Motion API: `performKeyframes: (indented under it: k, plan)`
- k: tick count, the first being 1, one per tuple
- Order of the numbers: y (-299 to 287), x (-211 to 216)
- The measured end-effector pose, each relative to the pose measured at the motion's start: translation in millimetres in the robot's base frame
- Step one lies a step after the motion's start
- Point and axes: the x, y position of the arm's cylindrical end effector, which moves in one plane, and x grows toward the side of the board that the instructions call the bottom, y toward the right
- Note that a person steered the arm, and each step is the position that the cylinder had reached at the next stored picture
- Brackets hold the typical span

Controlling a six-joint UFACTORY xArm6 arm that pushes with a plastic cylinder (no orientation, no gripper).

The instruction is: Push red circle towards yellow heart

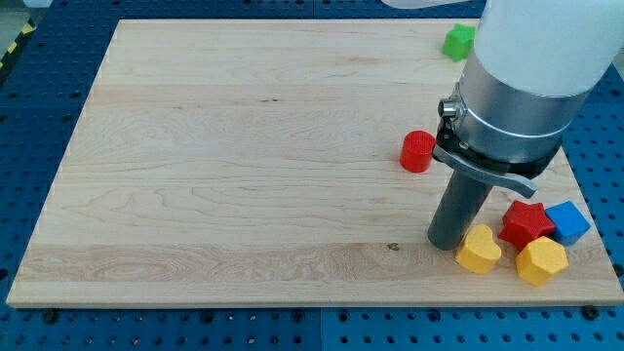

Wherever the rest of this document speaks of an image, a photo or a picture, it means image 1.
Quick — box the silver clamp flange with lever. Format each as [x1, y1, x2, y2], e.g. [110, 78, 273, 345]
[434, 54, 588, 198]

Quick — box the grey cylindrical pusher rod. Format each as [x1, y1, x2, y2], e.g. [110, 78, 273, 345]
[427, 171, 492, 251]

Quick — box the red cylinder block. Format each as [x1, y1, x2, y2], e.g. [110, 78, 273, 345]
[400, 131, 436, 173]

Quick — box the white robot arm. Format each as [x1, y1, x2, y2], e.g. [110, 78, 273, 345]
[427, 0, 623, 251]

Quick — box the yellow heart block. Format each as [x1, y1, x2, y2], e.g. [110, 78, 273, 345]
[455, 224, 502, 274]

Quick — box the red star block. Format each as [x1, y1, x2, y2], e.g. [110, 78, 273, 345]
[498, 201, 556, 252]

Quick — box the yellow hexagon block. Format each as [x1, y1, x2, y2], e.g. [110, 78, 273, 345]
[516, 237, 569, 287]

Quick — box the blue cube block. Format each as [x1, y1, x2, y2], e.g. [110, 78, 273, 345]
[545, 201, 591, 246]

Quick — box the green star block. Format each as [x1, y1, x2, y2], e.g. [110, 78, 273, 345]
[442, 23, 477, 61]

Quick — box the wooden board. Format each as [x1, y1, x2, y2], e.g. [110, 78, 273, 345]
[7, 19, 623, 308]

